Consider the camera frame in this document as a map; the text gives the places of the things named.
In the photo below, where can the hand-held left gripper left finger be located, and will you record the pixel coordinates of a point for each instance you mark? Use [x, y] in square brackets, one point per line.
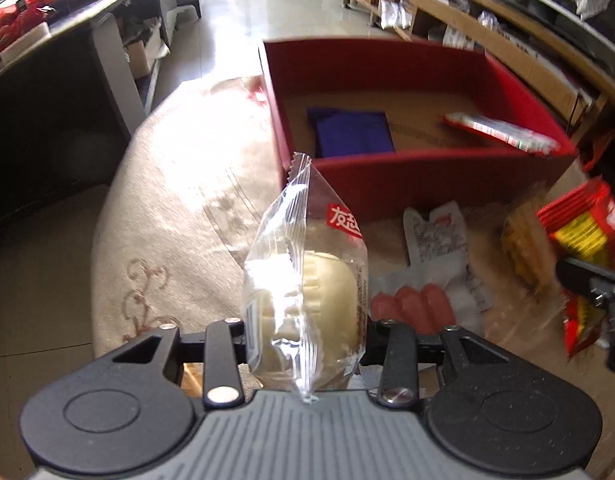
[222, 340]

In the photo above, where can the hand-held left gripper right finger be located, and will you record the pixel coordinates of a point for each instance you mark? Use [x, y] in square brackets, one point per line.
[402, 345]

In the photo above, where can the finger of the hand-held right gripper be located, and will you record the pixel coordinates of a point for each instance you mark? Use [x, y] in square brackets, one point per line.
[587, 275]

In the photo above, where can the red yellow snack packet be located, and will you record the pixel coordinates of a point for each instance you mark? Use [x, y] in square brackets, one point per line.
[587, 230]

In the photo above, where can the clear yellow snack packet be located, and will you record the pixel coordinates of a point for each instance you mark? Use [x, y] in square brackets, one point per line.
[525, 245]

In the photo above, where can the clear bun packet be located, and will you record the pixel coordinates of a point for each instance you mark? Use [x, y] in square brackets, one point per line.
[312, 300]

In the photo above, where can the silver printed snack packet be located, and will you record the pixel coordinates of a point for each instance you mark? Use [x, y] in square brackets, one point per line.
[435, 240]

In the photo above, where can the red cardboard box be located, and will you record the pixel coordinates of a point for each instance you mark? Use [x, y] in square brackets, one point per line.
[437, 185]

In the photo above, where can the orange plastic bag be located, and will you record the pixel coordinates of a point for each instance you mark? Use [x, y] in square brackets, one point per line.
[605, 152]

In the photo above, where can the red striped snack packet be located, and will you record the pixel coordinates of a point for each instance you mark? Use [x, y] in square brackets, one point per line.
[497, 132]

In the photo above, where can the blue snack packet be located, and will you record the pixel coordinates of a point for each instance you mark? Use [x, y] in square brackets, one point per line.
[352, 132]

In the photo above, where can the wooden television cabinet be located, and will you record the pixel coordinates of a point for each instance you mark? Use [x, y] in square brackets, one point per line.
[527, 60]

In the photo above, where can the black television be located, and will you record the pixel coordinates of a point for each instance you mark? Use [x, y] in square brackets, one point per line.
[562, 15]

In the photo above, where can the dark long cabinet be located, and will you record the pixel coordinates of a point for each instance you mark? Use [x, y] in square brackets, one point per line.
[47, 135]

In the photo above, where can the white printed carton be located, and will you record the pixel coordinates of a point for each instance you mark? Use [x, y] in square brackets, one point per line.
[457, 37]

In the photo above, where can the open cardboard box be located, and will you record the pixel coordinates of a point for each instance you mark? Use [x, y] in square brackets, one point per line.
[140, 57]

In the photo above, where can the white shopping bag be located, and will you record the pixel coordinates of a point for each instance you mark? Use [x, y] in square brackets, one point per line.
[395, 12]

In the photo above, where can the white flat box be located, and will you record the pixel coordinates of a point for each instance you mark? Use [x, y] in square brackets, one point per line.
[27, 42]

